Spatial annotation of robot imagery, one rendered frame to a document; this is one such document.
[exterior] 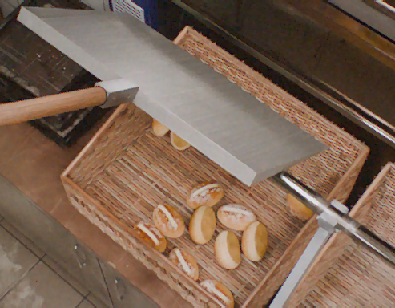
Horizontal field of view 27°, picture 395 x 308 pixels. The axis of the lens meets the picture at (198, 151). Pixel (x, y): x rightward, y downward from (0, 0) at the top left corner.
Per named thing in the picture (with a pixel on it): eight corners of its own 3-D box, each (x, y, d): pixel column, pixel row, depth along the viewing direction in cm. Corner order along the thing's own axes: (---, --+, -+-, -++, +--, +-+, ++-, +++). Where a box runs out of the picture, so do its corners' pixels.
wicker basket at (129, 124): (190, 83, 229) (187, 20, 205) (357, 201, 210) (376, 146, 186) (65, 204, 211) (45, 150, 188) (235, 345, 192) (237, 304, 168)
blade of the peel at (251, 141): (249, 187, 136) (256, 173, 135) (16, 19, 154) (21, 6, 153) (328, 148, 166) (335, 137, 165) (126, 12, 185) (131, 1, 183)
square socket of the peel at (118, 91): (103, 110, 137) (110, 93, 135) (86, 98, 138) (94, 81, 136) (134, 103, 144) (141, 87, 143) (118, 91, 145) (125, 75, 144)
